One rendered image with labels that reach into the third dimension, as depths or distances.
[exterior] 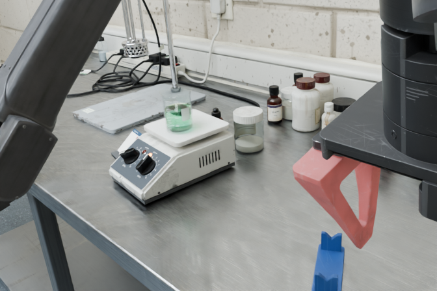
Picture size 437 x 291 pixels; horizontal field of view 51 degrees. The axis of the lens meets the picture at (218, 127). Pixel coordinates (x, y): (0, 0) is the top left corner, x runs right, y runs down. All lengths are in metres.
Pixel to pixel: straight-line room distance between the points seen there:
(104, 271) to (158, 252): 1.10
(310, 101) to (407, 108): 0.78
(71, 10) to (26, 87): 0.08
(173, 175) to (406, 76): 0.62
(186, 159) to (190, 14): 0.77
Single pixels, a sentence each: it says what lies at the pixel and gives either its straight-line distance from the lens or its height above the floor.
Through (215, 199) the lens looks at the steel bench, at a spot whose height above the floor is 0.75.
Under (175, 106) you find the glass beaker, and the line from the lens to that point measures 0.78.
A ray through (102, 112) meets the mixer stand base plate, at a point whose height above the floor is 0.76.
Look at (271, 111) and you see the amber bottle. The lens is 1.03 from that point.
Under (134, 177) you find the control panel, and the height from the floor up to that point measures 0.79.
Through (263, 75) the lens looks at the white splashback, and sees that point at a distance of 1.24.
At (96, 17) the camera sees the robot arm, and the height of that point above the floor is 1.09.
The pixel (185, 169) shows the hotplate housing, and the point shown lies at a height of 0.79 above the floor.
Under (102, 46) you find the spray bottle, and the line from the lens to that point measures 1.77.
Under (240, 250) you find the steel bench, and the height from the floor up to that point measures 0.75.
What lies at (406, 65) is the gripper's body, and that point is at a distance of 0.19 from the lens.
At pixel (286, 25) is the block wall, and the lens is 1.21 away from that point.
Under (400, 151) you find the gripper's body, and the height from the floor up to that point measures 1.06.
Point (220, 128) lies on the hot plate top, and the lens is 0.82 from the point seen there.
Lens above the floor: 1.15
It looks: 23 degrees down
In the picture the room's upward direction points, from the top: 5 degrees counter-clockwise
